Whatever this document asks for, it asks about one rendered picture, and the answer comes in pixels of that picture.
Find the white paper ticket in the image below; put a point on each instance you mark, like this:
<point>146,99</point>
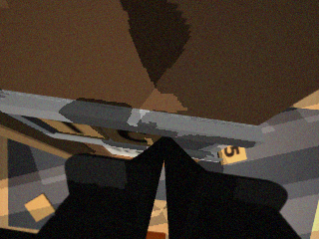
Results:
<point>122,151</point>

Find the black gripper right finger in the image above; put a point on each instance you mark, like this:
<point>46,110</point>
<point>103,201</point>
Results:
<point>187,183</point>

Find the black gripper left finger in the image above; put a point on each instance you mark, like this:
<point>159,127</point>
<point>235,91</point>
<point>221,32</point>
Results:
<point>138,177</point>

